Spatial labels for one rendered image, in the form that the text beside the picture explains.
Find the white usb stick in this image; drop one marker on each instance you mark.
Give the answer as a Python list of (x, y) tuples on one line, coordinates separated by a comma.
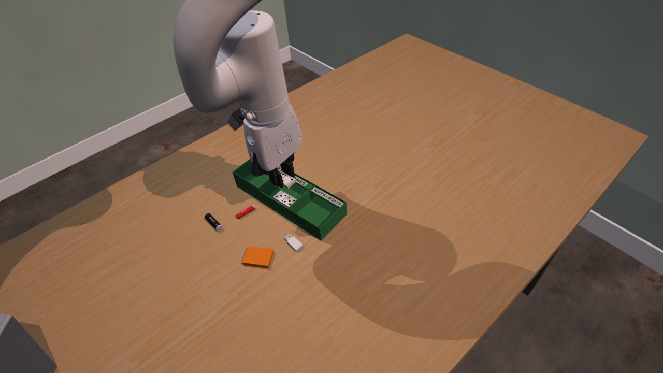
[(293, 242)]

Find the red battery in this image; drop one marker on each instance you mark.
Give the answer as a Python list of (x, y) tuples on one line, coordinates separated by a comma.
[(246, 211)]

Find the orange flat block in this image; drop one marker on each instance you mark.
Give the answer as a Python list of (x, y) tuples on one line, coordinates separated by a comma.
[(258, 257)]

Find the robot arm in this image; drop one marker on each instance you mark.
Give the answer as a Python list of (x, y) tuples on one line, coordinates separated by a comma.
[(244, 46)]

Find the black aa battery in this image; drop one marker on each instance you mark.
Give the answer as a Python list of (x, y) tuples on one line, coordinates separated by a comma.
[(213, 222)]

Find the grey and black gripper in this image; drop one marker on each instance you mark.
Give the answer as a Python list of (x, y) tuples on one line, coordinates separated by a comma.
[(272, 144)]

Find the white domino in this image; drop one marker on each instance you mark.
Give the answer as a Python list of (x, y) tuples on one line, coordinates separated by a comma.
[(284, 198), (287, 180)]

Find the green three-compartment tray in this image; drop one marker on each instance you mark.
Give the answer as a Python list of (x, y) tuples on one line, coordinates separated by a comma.
[(316, 210)]

